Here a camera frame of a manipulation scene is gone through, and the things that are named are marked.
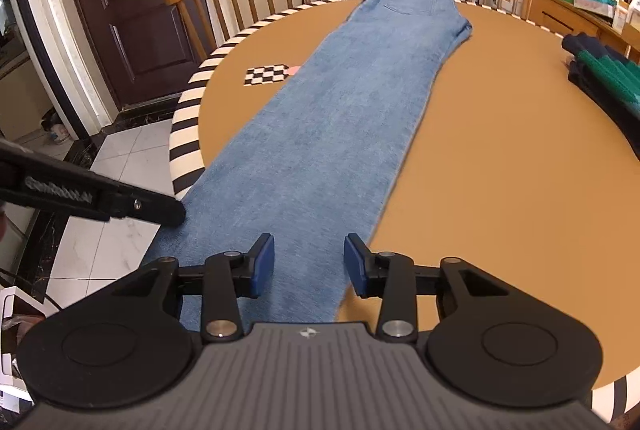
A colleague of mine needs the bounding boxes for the blue denim jeans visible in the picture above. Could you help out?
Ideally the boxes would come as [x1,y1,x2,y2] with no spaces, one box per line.
[142,0,473,333]

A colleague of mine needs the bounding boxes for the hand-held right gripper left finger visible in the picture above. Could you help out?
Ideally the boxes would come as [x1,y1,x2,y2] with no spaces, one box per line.
[107,233,276,342]

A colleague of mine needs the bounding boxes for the dark brown door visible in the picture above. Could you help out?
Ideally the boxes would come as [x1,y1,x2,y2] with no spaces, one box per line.
[55,0,211,108]

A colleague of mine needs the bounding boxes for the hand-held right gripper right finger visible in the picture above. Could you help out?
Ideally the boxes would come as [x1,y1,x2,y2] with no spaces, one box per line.
[343,233,511,341]

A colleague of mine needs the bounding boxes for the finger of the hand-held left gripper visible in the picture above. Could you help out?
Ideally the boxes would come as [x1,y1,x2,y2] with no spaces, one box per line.
[107,183,187,227]

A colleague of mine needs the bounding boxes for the checkerboard marker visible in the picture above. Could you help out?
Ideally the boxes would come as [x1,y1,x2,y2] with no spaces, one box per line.
[243,64,291,87]

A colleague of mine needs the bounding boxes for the navy green striped sweater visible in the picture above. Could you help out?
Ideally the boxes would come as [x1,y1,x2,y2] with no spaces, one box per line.
[561,32,640,131]

